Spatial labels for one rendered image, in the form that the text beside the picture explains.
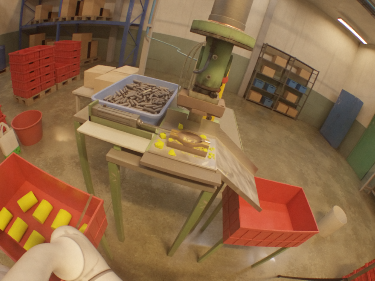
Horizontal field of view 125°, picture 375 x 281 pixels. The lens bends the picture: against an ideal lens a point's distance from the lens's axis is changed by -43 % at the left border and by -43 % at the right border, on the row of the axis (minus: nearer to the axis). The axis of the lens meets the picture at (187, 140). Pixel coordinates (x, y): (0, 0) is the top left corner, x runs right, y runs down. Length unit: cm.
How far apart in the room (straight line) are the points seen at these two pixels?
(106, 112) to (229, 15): 59
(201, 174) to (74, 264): 49
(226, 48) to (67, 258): 67
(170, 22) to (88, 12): 265
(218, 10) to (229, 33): 10
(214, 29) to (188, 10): 545
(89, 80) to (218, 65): 205
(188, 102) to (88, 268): 56
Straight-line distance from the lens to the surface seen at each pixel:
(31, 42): 834
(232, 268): 165
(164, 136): 73
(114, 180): 79
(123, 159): 68
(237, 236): 97
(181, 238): 111
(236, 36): 50
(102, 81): 206
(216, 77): 57
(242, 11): 56
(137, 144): 68
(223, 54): 56
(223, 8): 55
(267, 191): 131
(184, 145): 68
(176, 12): 599
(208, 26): 50
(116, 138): 70
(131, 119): 71
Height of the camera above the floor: 142
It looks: 34 degrees down
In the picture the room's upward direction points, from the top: 18 degrees clockwise
